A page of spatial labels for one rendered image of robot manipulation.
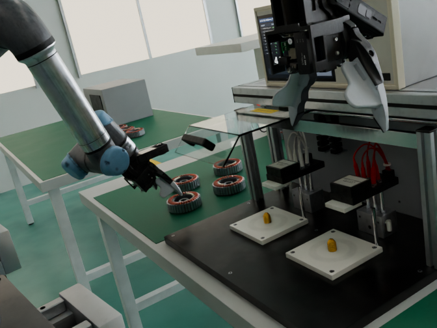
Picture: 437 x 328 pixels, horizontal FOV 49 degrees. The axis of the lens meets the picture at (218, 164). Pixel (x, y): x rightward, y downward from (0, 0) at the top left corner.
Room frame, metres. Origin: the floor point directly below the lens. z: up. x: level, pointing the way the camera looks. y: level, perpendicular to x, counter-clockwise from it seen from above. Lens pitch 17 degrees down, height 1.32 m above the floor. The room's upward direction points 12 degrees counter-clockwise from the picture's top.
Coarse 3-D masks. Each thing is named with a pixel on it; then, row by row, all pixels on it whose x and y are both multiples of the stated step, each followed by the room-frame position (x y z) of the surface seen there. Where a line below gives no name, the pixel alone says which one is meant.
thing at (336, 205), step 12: (336, 180) 1.02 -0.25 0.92; (348, 180) 1.00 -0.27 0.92; (360, 180) 0.99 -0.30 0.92; (384, 180) 1.02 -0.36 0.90; (396, 180) 1.02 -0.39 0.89; (336, 192) 0.99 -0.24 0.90; (348, 192) 0.96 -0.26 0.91; (360, 192) 0.97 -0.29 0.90; (372, 192) 0.98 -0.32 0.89; (336, 204) 0.98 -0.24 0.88; (348, 204) 0.96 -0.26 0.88; (360, 204) 0.97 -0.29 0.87; (384, 204) 1.01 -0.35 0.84
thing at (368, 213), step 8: (360, 208) 1.05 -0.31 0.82; (368, 208) 1.04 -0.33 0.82; (360, 216) 1.04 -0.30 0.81; (368, 216) 1.02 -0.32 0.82; (376, 216) 1.00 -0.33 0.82; (384, 216) 0.99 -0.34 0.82; (392, 216) 1.00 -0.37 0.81; (360, 224) 1.04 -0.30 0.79; (368, 224) 1.02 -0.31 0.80; (384, 224) 0.99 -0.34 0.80; (392, 224) 1.00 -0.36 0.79; (368, 232) 1.02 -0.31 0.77; (384, 232) 0.99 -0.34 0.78; (392, 232) 1.00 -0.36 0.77
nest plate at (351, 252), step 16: (320, 240) 1.02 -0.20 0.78; (336, 240) 1.00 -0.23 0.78; (352, 240) 0.99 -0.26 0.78; (288, 256) 0.98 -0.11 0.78; (304, 256) 0.96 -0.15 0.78; (320, 256) 0.94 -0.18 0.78; (336, 256) 0.93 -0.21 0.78; (352, 256) 0.92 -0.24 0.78; (368, 256) 0.91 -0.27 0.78; (320, 272) 0.89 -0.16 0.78; (336, 272) 0.87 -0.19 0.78
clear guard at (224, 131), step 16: (240, 112) 1.28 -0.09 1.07; (256, 112) 1.24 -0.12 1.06; (288, 112) 1.16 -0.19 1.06; (192, 128) 1.22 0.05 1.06; (208, 128) 1.16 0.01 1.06; (224, 128) 1.13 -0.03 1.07; (240, 128) 1.09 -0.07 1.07; (256, 128) 1.06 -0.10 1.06; (224, 144) 1.06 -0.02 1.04; (208, 160) 1.07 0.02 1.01; (224, 160) 1.02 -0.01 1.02
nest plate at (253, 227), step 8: (272, 208) 1.26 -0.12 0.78; (256, 216) 1.23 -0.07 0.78; (272, 216) 1.21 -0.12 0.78; (280, 216) 1.20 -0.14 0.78; (288, 216) 1.19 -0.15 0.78; (296, 216) 1.18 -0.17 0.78; (232, 224) 1.21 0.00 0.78; (240, 224) 1.20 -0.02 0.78; (248, 224) 1.19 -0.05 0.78; (256, 224) 1.18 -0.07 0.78; (264, 224) 1.17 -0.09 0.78; (272, 224) 1.16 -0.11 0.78; (280, 224) 1.15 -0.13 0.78; (288, 224) 1.14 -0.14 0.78; (296, 224) 1.13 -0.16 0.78; (304, 224) 1.14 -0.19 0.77; (240, 232) 1.16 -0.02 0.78; (248, 232) 1.14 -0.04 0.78; (256, 232) 1.13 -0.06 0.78; (264, 232) 1.12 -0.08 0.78; (272, 232) 1.11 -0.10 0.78; (280, 232) 1.10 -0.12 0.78; (288, 232) 1.11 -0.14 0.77; (256, 240) 1.10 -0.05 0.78; (264, 240) 1.08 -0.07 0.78
